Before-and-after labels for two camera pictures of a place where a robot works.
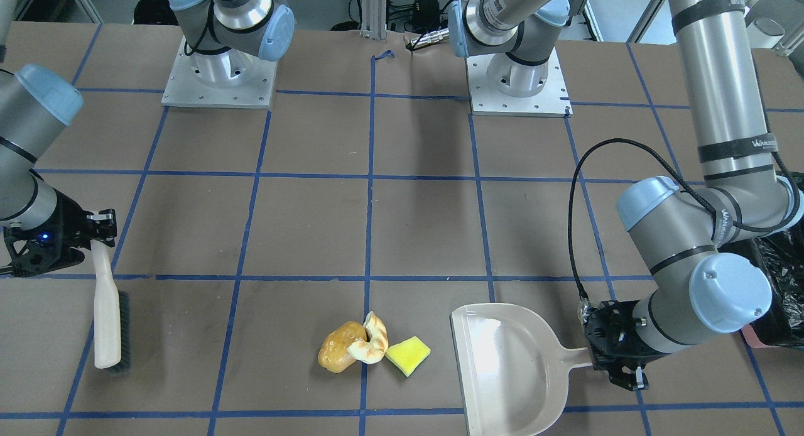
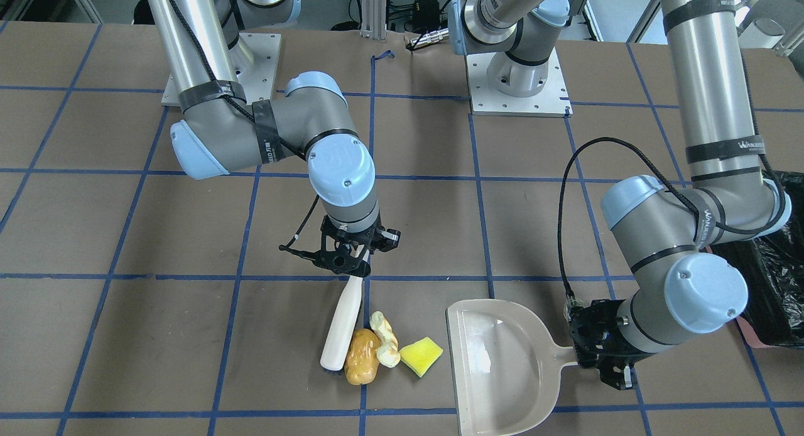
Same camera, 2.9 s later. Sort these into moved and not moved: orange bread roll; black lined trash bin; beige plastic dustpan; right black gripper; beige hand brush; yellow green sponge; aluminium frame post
Moved: right black gripper; yellow green sponge; beige hand brush; orange bread roll
Not moved: aluminium frame post; beige plastic dustpan; black lined trash bin
